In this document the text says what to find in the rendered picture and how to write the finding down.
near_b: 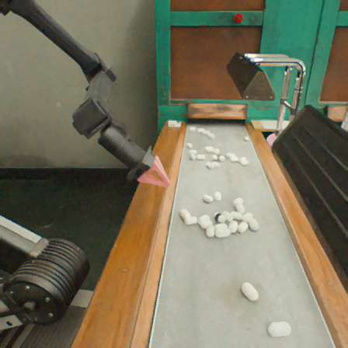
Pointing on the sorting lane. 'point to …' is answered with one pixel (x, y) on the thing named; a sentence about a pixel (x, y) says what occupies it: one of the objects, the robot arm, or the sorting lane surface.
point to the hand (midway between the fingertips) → (166, 183)
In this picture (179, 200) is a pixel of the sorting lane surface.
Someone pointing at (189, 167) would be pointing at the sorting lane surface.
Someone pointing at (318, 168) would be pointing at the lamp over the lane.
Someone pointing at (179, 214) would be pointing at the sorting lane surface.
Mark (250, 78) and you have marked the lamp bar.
